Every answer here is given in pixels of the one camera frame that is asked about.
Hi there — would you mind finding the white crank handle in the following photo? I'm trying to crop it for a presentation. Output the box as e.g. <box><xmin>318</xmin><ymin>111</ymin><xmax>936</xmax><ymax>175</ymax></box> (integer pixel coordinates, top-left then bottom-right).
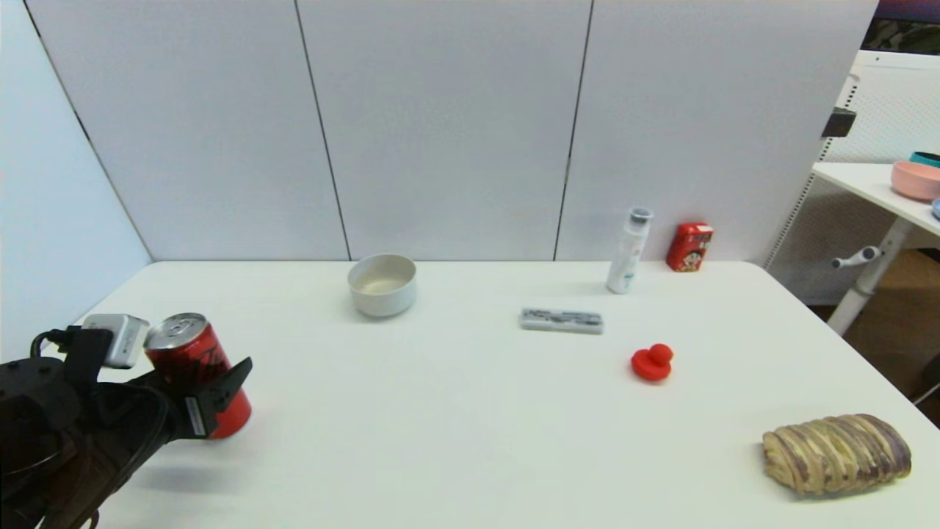
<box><xmin>831</xmin><ymin>247</ymin><xmax>881</xmax><ymax>270</ymax></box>

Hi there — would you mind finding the black camera cable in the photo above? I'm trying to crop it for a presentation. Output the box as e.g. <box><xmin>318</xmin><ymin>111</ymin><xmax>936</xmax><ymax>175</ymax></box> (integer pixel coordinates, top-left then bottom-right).
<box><xmin>29</xmin><ymin>328</ymin><xmax>83</xmax><ymax>357</ymax></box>

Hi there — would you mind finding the brown striped bread loaf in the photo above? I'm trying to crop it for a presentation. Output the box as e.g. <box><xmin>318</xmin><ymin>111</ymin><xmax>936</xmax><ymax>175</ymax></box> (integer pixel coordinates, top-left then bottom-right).
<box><xmin>762</xmin><ymin>413</ymin><xmax>912</xmax><ymax>496</ymax></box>

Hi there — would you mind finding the red rubber duck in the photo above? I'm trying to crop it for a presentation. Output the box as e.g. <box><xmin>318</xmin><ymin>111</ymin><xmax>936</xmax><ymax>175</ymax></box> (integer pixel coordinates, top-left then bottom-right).
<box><xmin>630</xmin><ymin>343</ymin><xmax>674</xmax><ymax>382</ymax></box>

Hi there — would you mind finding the red cartoon drink carton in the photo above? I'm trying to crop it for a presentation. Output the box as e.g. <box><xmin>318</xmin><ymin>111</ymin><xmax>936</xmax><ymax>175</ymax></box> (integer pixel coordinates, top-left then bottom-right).
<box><xmin>665</xmin><ymin>223</ymin><xmax>715</xmax><ymax>273</ymax></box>

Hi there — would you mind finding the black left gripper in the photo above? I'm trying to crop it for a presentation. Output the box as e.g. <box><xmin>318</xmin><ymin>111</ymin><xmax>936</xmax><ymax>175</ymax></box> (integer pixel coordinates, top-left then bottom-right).
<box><xmin>98</xmin><ymin>356</ymin><xmax>253</xmax><ymax>445</ymax></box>

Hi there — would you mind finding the pink bowl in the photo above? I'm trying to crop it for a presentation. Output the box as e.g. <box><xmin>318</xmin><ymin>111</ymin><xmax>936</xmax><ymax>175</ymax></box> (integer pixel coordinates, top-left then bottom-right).
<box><xmin>891</xmin><ymin>161</ymin><xmax>940</xmax><ymax>203</ymax></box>

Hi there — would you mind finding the white perforated panel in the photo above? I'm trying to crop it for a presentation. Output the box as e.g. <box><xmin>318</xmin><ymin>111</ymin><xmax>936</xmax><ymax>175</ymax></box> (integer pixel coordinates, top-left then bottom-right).
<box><xmin>764</xmin><ymin>50</ymin><xmax>940</xmax><ymax>306</ymax></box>

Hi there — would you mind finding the beige round bowl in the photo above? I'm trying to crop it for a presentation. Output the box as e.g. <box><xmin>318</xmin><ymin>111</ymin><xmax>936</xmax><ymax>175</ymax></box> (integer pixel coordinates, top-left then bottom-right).
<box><xmin>347</xmin><ymin>253</ymin><xmax>418</xmax><ymax>319</ymax></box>

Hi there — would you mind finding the white side table leg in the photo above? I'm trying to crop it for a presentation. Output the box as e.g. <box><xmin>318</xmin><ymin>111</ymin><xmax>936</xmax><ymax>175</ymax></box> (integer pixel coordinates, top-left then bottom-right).
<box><xmin>826</xmin><ymin>218</ymin><xmax>912</xmax><ymax>337</ymax></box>

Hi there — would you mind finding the grey clear plastic case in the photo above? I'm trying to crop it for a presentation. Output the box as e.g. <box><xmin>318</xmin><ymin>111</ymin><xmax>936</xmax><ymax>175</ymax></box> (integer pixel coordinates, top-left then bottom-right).
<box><xmin>520</xmin><ymin>307</ymin><xmax>604</xmax><ymax>336</ymax></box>

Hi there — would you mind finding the white side table top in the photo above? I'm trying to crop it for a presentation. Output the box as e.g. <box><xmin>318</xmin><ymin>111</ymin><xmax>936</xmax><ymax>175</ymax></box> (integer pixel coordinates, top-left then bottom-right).
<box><xmin>811</xmin><ymin>162</ymin><xmax>940</xmax><ymax>237</ymax></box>

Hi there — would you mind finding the black partition clip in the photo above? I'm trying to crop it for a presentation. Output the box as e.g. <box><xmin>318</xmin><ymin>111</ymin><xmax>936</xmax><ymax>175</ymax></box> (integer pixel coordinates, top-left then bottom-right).
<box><xmin>820</xmin><ymin>107</ymin><xmax>858</xmax><ymax>140</ymax></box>

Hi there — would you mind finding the white plastic bottle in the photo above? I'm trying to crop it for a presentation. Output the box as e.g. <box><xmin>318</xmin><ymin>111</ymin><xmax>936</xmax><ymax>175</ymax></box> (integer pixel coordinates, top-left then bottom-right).
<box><xmin>606</xmin><ymin>207</ymin><xmax>654</xmax><ymax>295</ymax></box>

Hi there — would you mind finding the red cola can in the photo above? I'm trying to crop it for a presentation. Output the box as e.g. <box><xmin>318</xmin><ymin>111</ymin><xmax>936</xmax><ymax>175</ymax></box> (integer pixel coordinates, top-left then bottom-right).
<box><xmin>144</xmin><ymin>312</ymin><xmax>253</xmax><ymax>440</ymax></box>

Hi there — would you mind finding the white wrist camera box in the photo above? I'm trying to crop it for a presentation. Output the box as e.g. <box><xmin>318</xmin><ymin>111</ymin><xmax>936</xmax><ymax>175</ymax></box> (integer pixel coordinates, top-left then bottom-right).
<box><xmin>82</xmin><ymin>314</ymin><xmax>151</xmax><ymax>369</ymax></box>

